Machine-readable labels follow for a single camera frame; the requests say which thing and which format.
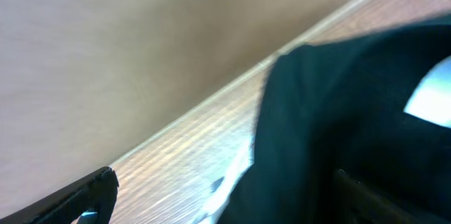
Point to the black t-shirt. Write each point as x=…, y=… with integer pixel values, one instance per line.
x=341, y=106

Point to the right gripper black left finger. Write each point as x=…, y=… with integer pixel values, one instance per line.
x=90, y=199

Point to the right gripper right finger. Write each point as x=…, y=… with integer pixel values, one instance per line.
x=357, y=203

